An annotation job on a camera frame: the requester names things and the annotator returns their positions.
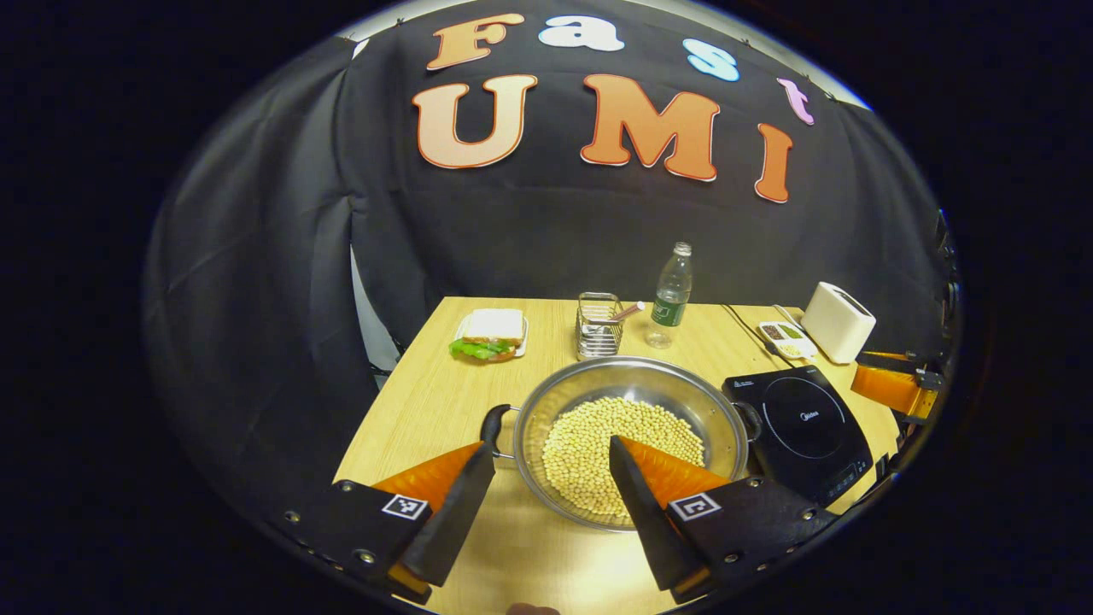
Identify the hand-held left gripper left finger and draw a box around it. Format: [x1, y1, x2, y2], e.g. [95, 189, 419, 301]
[282, 442, 498, 606]

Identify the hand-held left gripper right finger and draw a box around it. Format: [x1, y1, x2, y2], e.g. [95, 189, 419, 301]
[608, 434, 842, 603]

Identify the black induction cooktop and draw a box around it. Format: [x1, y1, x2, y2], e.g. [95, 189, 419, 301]
[722, 365, 876, 509]

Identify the stainless steel pot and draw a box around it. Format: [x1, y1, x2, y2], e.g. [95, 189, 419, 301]
[480, 356, 763, 532]

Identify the white toaster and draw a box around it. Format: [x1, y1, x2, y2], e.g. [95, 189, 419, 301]
[800, 282, 878, 366]

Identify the pile of soybeans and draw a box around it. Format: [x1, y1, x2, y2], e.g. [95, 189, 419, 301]
[542, 395, 705, 518]

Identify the white divided bean dish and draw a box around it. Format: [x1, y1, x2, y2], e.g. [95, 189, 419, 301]
[757, 320, 819, 361]

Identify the lettuce sandwich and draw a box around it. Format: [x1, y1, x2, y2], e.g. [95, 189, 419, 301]
[450, 309, 525, 362]

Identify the clear plastic water bottle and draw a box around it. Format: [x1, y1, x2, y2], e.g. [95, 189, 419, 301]
[645, 242, 694, 349]

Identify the black backdrop cloth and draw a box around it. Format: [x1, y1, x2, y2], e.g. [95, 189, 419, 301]
[143, 0, 957, 505]

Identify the black power cable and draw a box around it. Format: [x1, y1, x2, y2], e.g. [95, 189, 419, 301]
[722, 303, 771, 353]

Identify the metal wire holder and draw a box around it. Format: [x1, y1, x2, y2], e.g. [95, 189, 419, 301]
[576, 292, 624, 361]

